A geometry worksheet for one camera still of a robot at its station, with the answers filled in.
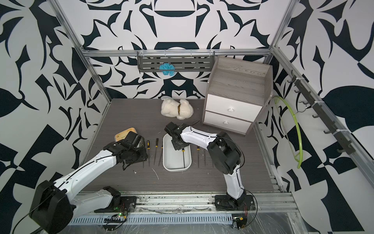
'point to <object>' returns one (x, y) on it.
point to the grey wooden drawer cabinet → (238, 90)
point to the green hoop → (285, 130)
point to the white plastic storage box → (175, 161)
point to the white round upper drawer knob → (231, 110)
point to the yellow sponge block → (123, 134)
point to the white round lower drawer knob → (225, 123)
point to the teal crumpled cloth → (167, 66)
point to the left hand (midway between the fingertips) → (144, 153)
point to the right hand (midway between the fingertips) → (181, 142)
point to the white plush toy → (182, 110)
